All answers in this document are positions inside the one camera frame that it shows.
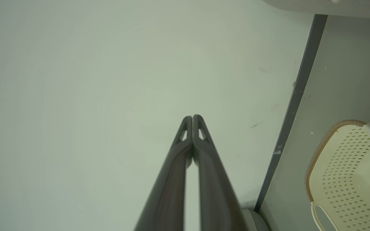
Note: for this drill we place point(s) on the cream perforated plastic laundry basket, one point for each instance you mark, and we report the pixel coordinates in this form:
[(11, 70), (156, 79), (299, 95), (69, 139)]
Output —
[(348, 179)]

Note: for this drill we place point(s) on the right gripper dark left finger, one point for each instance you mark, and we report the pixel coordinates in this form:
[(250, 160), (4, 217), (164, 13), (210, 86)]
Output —
[(169, 192)]

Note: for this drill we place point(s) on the black wall baseboard strip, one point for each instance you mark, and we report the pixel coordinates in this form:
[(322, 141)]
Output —
[(292, 109)]

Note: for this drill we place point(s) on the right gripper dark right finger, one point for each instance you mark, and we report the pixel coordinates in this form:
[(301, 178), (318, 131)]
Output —
[(214, 192)]

